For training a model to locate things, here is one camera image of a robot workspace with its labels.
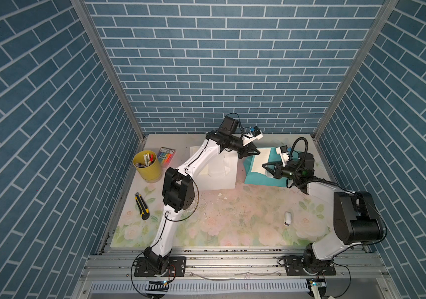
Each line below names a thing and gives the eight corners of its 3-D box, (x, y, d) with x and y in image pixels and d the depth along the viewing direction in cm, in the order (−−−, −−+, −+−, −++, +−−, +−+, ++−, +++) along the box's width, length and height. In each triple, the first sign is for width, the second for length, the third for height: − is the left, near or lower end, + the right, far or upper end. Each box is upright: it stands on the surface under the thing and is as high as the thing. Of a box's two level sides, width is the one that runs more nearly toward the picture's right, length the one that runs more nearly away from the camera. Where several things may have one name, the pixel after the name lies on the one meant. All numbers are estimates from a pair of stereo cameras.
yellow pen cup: (138, 184, 99) (128, 169, 89) (144, 165, 107) (136, 149, 97) (160, 184, 99) (153, 169, 89) (165, 165, 108) (159, 149, 97)
